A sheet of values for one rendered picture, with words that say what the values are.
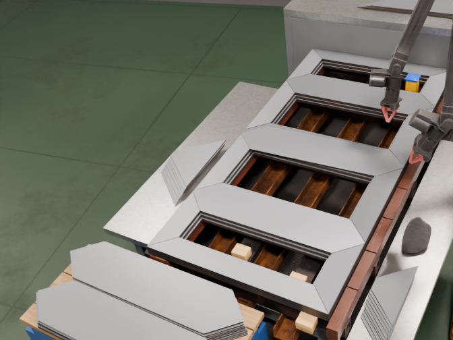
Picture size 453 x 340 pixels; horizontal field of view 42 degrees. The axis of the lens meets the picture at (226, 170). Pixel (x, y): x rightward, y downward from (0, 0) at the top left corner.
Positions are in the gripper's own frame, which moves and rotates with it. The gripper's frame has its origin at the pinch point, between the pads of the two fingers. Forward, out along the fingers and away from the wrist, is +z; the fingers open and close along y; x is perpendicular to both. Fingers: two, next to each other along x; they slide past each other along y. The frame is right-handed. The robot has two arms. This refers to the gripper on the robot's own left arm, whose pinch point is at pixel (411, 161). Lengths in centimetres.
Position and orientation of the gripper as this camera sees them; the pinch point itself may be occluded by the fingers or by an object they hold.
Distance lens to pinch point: 229.9
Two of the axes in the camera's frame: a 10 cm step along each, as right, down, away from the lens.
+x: 8.8, 4.7, -0.3
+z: -3.0, 6.1, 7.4
